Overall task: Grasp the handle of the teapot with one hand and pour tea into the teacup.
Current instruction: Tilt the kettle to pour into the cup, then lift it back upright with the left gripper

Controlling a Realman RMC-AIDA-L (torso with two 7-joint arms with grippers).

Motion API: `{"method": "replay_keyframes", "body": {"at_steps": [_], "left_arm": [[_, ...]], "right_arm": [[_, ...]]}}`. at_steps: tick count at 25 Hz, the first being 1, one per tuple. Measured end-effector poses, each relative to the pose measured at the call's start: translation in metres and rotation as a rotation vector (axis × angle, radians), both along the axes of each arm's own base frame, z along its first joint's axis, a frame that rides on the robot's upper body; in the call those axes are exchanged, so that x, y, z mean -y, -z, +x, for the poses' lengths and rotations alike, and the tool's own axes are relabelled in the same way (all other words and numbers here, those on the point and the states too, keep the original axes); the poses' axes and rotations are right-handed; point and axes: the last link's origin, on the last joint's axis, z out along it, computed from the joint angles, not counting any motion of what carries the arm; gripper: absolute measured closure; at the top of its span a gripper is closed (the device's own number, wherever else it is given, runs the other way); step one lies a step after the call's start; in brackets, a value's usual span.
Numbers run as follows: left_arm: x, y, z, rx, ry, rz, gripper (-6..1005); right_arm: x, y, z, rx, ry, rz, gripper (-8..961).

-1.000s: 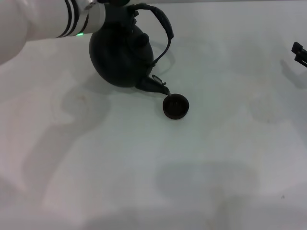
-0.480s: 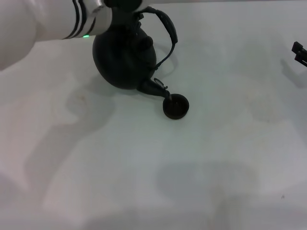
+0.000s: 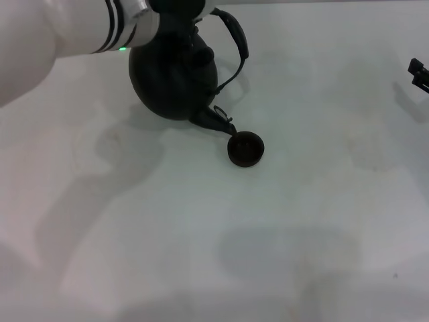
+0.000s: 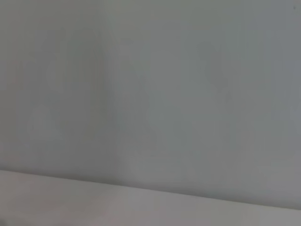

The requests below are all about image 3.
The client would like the small black teacup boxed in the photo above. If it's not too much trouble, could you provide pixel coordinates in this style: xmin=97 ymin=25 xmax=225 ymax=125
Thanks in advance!
xmin=227 ymin=131 xmax=265 ymax=168

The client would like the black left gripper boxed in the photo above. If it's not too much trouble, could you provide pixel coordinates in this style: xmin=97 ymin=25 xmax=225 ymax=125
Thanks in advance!
xmin=149 ymin=0 xmax=207 ymax=22

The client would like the black round teapot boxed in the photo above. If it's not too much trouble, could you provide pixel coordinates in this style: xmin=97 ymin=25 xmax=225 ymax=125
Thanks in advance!
xmin=127 ymin=7 xmax=250 ymax=138

